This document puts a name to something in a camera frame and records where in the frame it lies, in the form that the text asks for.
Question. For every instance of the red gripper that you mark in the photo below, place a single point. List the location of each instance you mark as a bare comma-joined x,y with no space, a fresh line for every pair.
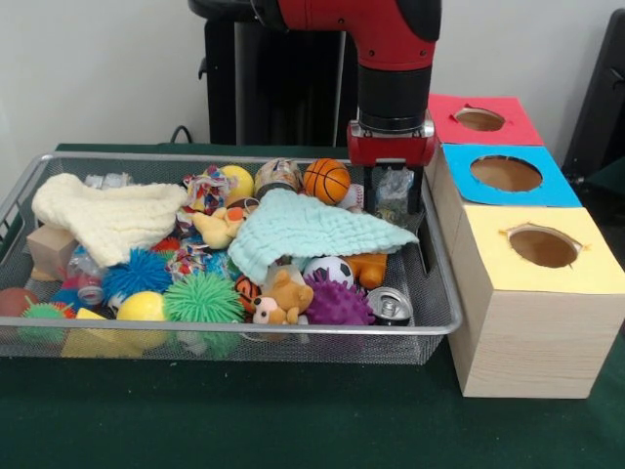
390,149

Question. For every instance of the clear plastic bottle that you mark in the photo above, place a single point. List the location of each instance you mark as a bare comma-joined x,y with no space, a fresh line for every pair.
393,190

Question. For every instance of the mint green knitted cloth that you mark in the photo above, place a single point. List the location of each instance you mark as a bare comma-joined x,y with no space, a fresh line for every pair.
312,229

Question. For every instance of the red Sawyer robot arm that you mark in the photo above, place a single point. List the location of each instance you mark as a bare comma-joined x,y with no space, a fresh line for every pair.
390,44

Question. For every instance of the silver mesh bin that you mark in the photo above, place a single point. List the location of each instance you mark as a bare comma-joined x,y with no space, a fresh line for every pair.
366,349

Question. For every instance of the wooden three-hole box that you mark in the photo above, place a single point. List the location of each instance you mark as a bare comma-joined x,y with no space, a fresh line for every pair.
527,342

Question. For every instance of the orange toy basketball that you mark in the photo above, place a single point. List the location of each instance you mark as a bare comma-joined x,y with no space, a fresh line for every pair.
326,180

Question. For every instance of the toy soccer ball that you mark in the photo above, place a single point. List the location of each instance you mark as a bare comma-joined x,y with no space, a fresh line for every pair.
332,271

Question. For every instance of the silver drink can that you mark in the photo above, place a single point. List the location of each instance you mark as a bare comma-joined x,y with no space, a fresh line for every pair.
390,308

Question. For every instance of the purple spiky ball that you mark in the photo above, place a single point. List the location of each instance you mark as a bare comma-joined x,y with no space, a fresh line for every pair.
337,305

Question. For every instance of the brown teddy bear plush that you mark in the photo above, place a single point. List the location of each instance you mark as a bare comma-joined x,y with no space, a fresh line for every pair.
283,298

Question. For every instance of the yellow plush duck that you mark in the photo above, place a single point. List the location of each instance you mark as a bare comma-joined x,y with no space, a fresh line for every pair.
215,229

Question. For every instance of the dark green side-table cloth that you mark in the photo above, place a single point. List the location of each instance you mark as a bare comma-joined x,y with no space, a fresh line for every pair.
610,178

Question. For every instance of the green koosh ball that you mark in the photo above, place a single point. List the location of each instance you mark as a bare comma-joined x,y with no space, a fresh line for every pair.
202,298

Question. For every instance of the black stand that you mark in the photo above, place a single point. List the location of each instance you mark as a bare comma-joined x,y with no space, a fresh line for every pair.
600,98

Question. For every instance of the dark green table cloth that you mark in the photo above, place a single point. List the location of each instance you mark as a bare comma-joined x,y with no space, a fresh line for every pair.
293,420

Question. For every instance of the blue koosh ball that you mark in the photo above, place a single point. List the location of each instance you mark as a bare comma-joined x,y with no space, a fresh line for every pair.
134,273

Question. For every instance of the cream knitted cloth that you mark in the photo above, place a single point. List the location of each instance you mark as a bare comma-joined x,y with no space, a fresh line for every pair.
107,215

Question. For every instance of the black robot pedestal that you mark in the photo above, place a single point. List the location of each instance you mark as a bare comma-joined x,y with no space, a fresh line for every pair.
273,98

